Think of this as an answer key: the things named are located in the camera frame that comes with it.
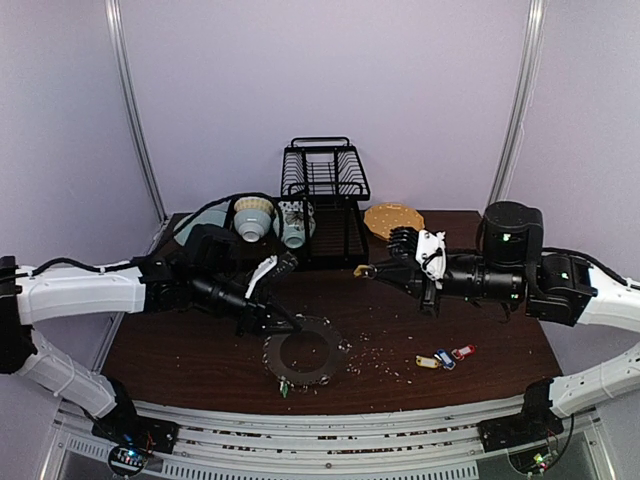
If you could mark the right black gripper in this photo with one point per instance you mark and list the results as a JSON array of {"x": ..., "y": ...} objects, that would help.
[{"x": 420, "y": 282}]

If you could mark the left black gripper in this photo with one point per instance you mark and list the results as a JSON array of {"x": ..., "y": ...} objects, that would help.
[{"x": 254, "y": 318}]

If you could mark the grey perforated keyring disc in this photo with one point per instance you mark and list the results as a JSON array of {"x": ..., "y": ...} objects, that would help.
[{"x": 307, "y": 358}]

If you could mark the yellow key tag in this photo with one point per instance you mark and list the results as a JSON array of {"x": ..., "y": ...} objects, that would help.
[
  {"x": 365, "y": 271},
  {"x": 427, "y": 362}
]

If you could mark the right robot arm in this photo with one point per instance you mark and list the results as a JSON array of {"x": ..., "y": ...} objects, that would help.
[{"x": 511, "y": 266}]

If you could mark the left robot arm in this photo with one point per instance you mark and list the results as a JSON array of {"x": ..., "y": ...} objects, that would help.
[{"x": 199, "y": 275}]

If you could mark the yellow dotted plate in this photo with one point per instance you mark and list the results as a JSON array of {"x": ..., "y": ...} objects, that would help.
[{"x": 382, "y": 218}]

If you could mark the light blue floral bowl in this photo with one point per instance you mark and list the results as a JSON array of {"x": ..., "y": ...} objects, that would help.
[{"x": 295, "y": 231}]

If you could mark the red key tag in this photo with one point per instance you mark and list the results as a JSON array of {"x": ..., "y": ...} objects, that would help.
[{"x": 463, "y": 352}]

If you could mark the blue key tag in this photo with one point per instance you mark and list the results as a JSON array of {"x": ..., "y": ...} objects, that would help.
[{"x": 445, "y": 359}]

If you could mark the light blue ribbed bowl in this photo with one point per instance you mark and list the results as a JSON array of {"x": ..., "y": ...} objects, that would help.
[{"x": 252, "y": 224}]

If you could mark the dotted white bowl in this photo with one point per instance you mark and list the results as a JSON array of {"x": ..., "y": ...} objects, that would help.
[{"x": 296, "y": 206}]

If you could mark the light blue plate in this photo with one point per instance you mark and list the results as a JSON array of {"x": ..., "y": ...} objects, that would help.
[{"x": 209, "y": 224}]

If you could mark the cream patterned bowl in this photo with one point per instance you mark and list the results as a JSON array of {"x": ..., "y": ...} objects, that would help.
[{"x": 249, "y": 202}]

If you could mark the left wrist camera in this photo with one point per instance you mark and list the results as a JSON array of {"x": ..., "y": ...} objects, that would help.
[{"x": 271, "y": 269}]

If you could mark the black wire dish rack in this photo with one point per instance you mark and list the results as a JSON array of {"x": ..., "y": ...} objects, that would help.
[{"x": 327, "y": 172}]

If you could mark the right aluminium frame post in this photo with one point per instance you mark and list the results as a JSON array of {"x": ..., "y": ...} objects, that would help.
[{"x": 524, "y": 92}]

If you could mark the aluminium frame post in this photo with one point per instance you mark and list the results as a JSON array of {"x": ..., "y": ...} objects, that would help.
[
  {"x": 118, "y": 41},
  {"x": 524, "y": 92}
]

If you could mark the left aluminium frame post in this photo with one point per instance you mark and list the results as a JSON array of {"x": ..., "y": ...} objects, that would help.
[{"x": 118, "y": 41}]

